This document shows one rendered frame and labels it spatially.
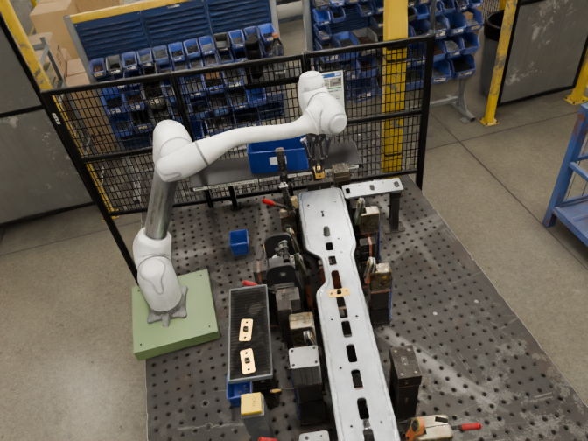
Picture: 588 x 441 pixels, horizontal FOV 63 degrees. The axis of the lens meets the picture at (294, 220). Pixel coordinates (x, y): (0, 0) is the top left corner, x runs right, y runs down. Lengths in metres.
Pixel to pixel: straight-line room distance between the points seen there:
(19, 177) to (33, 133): 0.41
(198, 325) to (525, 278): 2.14
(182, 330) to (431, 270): 1.20
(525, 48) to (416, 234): 2.54
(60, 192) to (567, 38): 4.42
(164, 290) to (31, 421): 1.42
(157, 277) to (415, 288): 1.17
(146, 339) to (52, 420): 1.11
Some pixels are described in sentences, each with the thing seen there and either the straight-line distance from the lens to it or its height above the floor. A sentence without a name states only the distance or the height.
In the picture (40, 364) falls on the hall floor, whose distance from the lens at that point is 3.50.
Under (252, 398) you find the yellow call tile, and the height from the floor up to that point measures 1.16.
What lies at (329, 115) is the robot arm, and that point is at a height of 1.65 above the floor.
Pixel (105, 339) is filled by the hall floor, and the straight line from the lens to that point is 3.39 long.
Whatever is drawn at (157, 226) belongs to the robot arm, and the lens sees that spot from 2.17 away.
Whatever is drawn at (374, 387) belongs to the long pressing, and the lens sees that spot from 1.69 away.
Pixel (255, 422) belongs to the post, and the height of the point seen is 1.11.
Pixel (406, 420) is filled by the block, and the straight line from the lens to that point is 1.96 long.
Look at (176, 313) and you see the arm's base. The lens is 2.27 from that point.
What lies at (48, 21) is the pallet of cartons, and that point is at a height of 0.96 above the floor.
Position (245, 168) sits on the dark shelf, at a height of 1.03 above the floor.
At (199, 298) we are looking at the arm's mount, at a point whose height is 0.77.
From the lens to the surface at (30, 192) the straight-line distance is 4.25.
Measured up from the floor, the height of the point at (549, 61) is 0.47.
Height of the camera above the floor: 2.48
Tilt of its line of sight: 42 degrees down
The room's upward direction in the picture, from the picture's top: 8 degrees counter-clockwise
